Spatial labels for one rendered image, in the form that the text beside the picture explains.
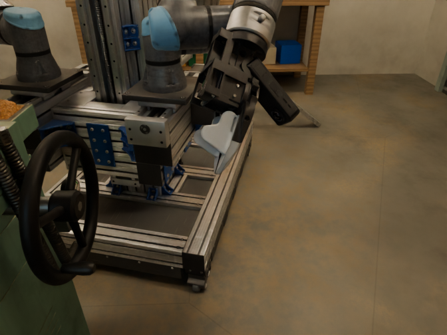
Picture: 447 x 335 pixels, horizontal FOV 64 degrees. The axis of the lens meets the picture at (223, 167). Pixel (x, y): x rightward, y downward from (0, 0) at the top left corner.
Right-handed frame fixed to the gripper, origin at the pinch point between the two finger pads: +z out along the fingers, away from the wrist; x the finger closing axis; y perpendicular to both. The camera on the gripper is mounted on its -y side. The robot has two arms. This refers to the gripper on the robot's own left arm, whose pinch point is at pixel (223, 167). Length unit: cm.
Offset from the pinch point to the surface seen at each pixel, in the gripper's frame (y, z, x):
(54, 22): 94, -151, -336
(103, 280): -4, 41, -116
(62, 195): 20.4, 10.5, -23.4
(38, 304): 18, 39, -55
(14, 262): 26, 28, -45
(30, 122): 34, -4, -48
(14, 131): 31.8, 1.9, -24.2
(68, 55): 74, -130, -352
